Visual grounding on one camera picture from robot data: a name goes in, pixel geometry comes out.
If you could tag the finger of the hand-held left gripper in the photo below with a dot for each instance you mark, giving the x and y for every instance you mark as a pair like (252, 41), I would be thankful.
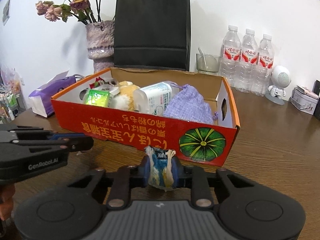
(82, 145)
(66, 137)

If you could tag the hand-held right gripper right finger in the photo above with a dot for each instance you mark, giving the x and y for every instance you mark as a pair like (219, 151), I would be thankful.
(178, 172)

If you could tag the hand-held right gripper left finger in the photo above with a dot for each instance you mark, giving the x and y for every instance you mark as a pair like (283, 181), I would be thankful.
(144, 172)

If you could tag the blue and white snack packet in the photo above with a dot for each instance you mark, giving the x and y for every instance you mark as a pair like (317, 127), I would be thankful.
(160, 170)

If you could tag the orange cardboard box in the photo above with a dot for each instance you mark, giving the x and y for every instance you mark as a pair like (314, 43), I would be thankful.
(125, 130)

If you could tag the green snack packet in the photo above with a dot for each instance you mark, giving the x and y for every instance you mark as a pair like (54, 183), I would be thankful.
(97, 97)

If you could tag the red fabric rose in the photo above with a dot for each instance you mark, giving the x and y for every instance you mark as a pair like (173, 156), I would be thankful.
(96, 81)

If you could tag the white and yellow plush sheep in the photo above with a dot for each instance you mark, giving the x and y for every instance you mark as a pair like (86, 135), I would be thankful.
(125, 92)

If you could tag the white plastic container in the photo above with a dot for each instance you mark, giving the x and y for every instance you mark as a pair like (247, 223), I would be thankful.
(155, 95)

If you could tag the rack of small items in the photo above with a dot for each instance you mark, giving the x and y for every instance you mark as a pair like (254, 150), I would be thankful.
(10, 95)

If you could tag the person's left hand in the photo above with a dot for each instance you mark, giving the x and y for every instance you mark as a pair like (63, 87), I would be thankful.
(6, 205)

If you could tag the purple tissue pack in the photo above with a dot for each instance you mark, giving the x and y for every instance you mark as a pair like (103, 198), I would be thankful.
(47, 92)

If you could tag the purple mottled vase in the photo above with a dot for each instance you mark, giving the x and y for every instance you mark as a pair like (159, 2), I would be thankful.
(100, 40)

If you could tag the clear glass cup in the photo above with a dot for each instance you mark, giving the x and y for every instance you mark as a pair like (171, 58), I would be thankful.
(208, 65)

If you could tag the white stirring stick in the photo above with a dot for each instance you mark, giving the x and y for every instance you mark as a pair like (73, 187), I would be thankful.
(203, 56)

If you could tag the clear water bottle red label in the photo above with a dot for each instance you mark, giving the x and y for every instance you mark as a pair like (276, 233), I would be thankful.
(263, 70)
(230, 60)
(247, 65)

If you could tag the black paper bag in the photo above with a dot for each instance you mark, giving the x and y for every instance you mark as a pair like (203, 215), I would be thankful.
(150, 25)

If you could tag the white robot figurine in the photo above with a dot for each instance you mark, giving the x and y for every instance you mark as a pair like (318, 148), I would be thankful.
(280, 80)

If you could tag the white printed tin box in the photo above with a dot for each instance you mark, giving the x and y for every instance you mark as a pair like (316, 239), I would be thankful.
(303, 101)

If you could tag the black rectangular device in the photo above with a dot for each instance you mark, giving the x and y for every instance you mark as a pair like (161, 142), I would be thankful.
(317, 100)

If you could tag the wall poster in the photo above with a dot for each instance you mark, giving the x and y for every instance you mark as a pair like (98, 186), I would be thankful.
(6, 10)

